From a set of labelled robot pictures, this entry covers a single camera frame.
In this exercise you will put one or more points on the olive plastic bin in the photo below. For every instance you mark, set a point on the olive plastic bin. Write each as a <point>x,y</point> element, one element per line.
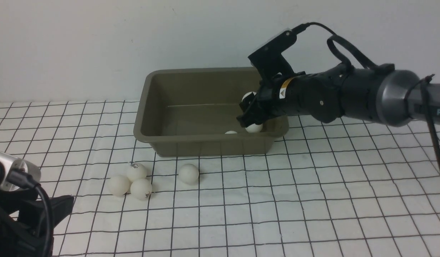
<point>186,112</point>

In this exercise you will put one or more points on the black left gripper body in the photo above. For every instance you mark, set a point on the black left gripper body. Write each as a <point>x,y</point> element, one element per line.
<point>23,223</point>

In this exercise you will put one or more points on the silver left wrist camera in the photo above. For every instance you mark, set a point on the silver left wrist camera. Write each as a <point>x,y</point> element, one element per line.
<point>17,174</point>

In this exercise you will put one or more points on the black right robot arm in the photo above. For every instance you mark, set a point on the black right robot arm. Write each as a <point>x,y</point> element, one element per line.
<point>393,98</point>

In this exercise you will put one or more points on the white ping-pong ball with logo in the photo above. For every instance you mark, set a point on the white ping-pong ball with logo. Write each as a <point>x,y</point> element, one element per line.
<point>136,171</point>

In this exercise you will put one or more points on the white grid tablecloth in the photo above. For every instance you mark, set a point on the white grid tablecloth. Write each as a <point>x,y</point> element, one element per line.
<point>346,189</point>

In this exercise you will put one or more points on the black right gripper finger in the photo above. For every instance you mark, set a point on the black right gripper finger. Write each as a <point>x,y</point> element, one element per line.
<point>252,116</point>
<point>250,106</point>

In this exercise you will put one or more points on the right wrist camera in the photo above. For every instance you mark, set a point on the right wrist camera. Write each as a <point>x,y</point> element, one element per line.
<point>268,59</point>

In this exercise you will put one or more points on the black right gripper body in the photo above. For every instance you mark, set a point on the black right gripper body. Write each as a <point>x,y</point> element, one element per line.
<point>318,95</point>

